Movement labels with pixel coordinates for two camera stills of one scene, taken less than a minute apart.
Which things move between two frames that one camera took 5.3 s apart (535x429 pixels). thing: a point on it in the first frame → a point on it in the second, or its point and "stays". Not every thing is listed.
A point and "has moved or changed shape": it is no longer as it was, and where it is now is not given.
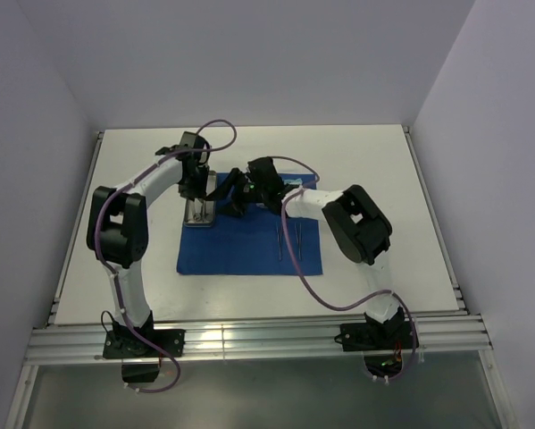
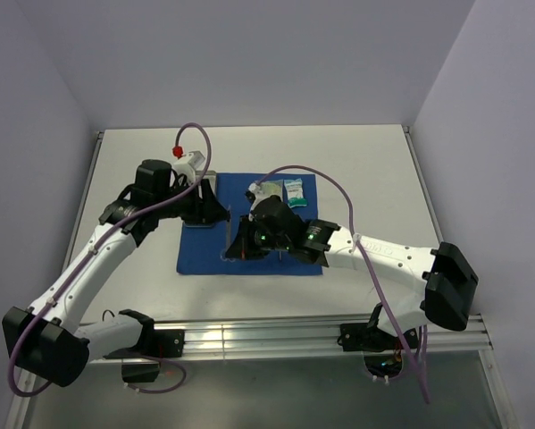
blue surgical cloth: [253, 245] stays
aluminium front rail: [256, 338] stays
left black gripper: [194, 190] → [203, 204]
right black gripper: [241, 189] → [249, 237]
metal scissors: [204, 215] has moved or changed shape
